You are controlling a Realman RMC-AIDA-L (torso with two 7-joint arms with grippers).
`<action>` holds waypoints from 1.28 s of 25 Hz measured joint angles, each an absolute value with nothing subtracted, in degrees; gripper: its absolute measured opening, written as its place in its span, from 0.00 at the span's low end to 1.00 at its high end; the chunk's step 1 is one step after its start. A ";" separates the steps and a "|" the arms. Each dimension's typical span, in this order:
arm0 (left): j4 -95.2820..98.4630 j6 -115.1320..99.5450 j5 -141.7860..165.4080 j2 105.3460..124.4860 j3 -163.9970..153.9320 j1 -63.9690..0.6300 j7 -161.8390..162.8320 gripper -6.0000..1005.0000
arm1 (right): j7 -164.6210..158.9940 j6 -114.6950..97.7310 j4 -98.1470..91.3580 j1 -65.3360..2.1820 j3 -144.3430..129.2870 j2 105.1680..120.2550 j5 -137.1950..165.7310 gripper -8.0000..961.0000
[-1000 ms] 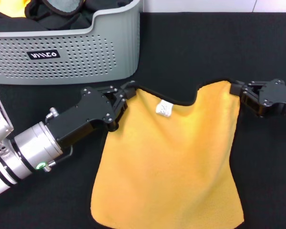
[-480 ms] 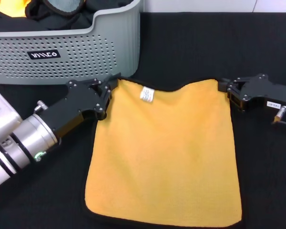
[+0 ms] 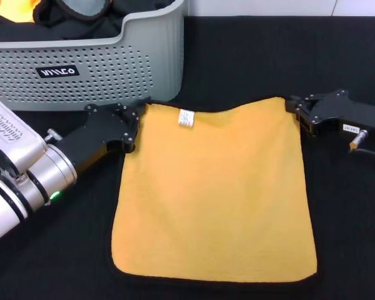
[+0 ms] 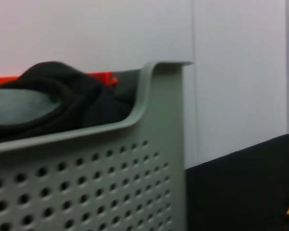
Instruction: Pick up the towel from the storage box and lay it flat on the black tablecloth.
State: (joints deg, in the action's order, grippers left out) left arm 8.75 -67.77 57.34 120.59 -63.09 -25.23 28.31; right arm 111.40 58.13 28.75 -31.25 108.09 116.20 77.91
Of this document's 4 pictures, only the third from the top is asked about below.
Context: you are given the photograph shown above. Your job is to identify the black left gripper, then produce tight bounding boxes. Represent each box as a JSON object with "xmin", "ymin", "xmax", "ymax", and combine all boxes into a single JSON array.
[{"xmin": 61, "ymin": 101, "xmax": 148, "ymax": 178}]

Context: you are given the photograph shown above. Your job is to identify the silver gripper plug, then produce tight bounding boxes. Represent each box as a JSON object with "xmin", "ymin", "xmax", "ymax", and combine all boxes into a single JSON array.
[
  {"xmin": 349, "ymin": 130, "xmax": 369, "ymax": 151},
  {"xmin": 46, "ymin": 127, "xmax": 64, "ymax": 146}
]

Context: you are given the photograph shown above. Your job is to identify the black tablecloth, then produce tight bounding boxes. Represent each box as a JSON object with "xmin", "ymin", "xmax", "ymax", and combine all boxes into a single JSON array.
[{"xmin": 0, "ymin": 15, "xmax": 375, "ymax": 300}]

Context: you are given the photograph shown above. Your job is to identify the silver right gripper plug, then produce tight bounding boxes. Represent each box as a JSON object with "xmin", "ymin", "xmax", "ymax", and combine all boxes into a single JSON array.
[{"xmin": 349, "ymin": 130, "xmax": 369, "ymax": 151}]

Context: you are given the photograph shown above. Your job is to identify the grey perforated storage box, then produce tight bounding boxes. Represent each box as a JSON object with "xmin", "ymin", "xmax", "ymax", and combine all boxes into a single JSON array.
[{"xmin": 0, "ymin": 0, "xmax": 186, "ymax": 113}]

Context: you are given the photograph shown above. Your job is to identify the right arm cable with connector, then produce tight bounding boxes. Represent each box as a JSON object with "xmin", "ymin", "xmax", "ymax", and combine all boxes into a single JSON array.
[{"xmin": 349, "ymin": 146, "xmax": 375, "ymax": 163}]

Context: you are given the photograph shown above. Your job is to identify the yellow towel with black trim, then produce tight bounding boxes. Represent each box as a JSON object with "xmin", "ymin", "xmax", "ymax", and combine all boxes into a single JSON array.
[{"xmin": 109, "ymin": 95, "xmax": 325, "ymax": 284}]

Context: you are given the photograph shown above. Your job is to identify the orange-yellow towel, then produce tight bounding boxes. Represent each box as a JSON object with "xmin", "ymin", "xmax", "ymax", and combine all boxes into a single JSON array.
[{"xmin": 0, "ymin": 0, "xmax": 39, "ymax": 24}]

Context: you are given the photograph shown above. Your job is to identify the grey towel with black trim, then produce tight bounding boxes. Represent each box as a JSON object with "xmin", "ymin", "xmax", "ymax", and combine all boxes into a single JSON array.
[{"xmin": 32, "ymin": 0, "xmax": 114, "ymax": 24}]

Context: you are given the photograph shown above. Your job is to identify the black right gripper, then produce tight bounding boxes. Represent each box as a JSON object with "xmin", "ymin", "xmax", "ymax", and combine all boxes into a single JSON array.
[{"xmin": 284, "ymin": 89, "xmax": 375, "ymax": 139}]

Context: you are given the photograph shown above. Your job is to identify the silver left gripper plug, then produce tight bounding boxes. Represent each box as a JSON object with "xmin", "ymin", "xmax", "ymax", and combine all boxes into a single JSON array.
[{"xmin": 46, "ymin": 127, "xmax": 64, "ymax": 146}]

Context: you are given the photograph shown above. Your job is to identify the black cloth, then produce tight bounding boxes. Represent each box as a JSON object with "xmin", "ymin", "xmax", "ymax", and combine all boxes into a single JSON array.
[{"xmin": 0, "ymin": 0, "xmax": 176, "ymax": 42}]

